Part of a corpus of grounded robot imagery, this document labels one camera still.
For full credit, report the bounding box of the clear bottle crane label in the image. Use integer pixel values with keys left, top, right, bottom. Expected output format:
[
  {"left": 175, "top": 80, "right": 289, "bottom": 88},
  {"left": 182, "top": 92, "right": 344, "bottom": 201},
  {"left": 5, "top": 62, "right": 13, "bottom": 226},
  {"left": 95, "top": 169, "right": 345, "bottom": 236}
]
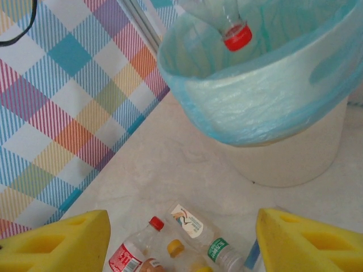
[{"left": 169, "top": 202, "right": 244, "bottom": 271}]

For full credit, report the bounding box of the yellow cap juice bottle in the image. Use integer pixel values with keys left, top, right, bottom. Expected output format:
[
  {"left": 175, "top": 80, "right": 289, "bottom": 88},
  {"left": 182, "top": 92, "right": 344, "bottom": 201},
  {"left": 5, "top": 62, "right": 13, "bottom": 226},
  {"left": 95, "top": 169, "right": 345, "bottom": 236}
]
[{"left": 166, "top": 239, "right": 213, "bottom": 272}]

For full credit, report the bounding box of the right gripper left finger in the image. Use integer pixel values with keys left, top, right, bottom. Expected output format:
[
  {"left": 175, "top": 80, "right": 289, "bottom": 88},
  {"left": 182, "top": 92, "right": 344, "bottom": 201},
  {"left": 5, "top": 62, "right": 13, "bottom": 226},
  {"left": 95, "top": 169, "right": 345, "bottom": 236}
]
[{"left": 0, "top": 209, "right": 111, "bottom": 272}]

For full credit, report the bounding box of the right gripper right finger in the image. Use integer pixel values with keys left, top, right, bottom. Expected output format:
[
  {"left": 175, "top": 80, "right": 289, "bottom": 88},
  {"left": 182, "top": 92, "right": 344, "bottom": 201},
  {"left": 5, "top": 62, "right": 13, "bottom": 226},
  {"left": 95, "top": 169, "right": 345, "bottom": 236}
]
[{"left": 256, "top": 208, "right": 363, "bottom": 272}]

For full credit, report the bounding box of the white round bin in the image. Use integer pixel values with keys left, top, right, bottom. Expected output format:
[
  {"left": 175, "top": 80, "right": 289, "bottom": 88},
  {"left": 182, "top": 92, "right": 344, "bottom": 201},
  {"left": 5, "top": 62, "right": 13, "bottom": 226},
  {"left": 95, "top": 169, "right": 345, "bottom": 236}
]
[{"left": 214, "top": 95, "right": 349, "bottom": 188}]

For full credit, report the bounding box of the brown coffee bottle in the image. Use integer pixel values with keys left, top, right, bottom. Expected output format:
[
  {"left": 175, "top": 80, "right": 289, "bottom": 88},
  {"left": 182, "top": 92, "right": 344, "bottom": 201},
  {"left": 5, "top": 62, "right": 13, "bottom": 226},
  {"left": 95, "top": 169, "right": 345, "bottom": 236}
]
[{"left": 138, "top": 257, "right": 167, "bottom": 272}]

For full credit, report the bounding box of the square clear bottle blue cap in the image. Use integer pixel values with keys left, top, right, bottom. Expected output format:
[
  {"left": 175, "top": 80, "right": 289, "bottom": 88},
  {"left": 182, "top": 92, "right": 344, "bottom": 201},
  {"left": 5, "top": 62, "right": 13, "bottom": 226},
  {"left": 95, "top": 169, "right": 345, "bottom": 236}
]
[{"left": 243, "top": 239, "right": 266, "bottom": 272}]

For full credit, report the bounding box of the clear bottle red cap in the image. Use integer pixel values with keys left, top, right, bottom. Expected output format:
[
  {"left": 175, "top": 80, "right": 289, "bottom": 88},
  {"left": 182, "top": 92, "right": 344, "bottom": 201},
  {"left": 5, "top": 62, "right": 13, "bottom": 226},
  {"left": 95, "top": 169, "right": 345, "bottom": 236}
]
[{"left": 175, "top": 0, "right": 254, "bottom": 53}]

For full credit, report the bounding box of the aluminium frame post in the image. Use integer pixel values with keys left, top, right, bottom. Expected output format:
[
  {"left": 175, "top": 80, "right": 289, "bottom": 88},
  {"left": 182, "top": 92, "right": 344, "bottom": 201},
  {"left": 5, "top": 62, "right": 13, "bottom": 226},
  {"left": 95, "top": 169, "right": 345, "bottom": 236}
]
[{"left": 119, "top": 0, "right": 164, "bottom": 52}]

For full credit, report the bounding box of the blue plastic bin liner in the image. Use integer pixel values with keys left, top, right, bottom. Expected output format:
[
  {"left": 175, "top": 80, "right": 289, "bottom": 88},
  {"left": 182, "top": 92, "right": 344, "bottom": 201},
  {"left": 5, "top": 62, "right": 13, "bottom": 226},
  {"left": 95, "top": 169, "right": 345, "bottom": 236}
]
[{"left": 157, "top": 0, "right": 363, "bottom": 147}]

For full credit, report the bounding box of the thin black cable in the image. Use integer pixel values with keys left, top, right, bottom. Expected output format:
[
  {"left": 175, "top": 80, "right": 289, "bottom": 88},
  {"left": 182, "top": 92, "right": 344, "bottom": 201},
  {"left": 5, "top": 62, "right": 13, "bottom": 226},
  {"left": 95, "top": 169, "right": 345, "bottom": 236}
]
[{"left": 0, "top": 0, "right": 39, "bottom": 48}]

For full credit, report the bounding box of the clear bottle red label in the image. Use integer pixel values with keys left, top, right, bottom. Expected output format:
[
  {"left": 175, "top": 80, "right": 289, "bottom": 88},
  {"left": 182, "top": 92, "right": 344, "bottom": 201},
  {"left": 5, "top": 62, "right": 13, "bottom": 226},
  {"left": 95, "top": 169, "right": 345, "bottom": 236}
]
[{"left": 108, "top": 216, "right": 165, "bottom": 272}]

